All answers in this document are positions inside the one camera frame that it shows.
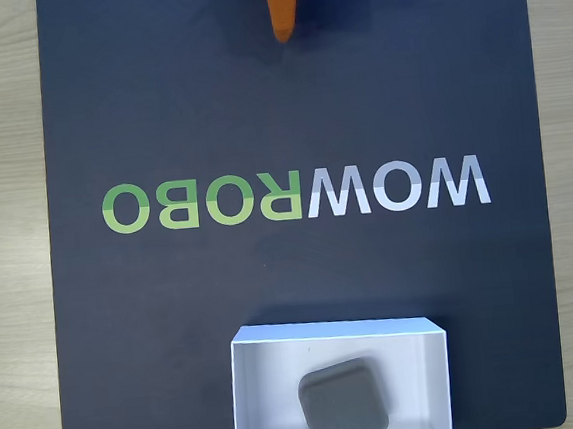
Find white open cardboard box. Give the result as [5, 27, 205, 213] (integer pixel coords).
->
[224, 307, 457, 429]

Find dark mat with WOWROBO print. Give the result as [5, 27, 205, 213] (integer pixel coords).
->
[24, 0, 570, 429]

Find grey square usb charger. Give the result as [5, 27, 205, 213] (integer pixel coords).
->
[293, 354, 392, 429]

